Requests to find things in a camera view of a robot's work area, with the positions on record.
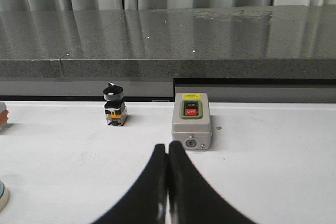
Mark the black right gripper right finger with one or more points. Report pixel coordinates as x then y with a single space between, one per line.
192 199

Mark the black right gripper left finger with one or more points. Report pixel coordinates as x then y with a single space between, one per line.
145 201

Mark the light blue call bell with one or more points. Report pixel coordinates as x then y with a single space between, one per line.
4 195

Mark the grey stone counter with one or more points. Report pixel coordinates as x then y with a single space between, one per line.
237 54

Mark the grey on-off switch box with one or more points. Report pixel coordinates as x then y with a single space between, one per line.
191 121

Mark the black rotary selector switch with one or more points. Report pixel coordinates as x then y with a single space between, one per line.
115 108

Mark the green push button switch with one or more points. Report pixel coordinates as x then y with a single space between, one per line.
3 115

